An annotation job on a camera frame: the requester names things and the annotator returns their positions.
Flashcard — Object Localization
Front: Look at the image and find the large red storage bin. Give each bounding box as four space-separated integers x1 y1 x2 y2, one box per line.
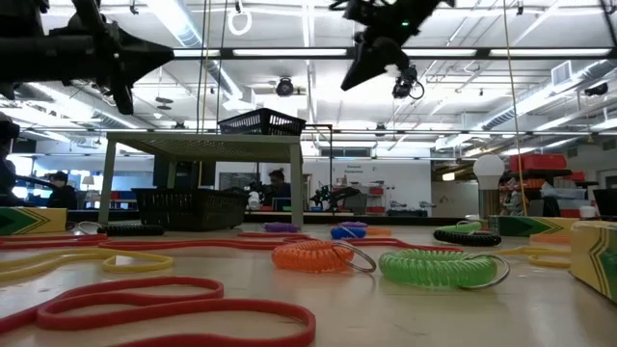
509 153 568 174

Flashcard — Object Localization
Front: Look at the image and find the yellow hanging rope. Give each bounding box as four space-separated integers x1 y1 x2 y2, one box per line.
201 0 213 134
502 0 529 218

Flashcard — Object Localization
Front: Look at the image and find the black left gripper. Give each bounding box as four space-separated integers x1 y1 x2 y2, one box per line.
89 21 175 116

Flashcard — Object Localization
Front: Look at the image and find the black coil wristband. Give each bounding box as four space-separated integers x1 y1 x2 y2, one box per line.
75 221 167 238
432 227 503 248

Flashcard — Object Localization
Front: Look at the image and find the green coil wristband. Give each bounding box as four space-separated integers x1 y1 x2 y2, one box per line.
378 248 511 291
436 220 483 235

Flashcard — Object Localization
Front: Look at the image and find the black laptop screen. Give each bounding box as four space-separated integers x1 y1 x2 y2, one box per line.
592 188 617 217

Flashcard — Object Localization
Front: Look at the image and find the thin black metal stand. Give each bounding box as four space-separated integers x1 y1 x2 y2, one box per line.
301 123 335 213

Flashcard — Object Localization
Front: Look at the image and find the blue coil wristband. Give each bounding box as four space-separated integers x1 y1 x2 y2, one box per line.
330 226 367 241

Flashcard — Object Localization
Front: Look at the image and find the person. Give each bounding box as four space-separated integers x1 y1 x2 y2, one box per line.
262 168 293 213
46 171 78 211

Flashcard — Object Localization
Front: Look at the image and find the white bulb metal lamp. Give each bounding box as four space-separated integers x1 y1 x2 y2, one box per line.
471 153 506 221

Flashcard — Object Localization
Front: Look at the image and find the black monitor screen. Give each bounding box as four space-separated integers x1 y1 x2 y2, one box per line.
152 156 217 190

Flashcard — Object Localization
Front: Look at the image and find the black plastic mesh basket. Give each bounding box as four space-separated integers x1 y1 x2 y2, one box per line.
217 107 308 137
131 186 251 232

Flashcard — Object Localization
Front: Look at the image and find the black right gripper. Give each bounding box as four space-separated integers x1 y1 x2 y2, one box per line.
340 28 411 92

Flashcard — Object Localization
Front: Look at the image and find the orange coil wristband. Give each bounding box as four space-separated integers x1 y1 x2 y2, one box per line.
271 239 378 275

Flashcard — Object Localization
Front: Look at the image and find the white hanging ring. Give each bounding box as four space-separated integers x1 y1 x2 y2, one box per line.
227 9 254 37

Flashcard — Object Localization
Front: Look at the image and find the black hanging camera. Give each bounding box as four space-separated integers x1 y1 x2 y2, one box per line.
390 65 426 101

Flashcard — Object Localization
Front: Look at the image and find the yellow rubber band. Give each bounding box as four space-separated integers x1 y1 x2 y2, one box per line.
0 248 174 283
491 245 573 270

